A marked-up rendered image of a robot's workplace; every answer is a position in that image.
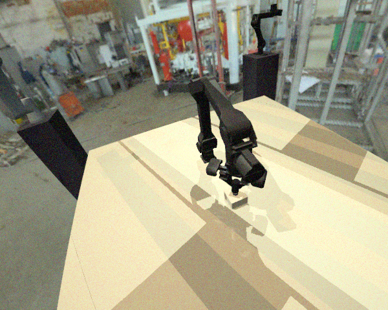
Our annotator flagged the tan square block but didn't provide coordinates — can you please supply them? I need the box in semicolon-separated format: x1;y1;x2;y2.
224;188;248;209

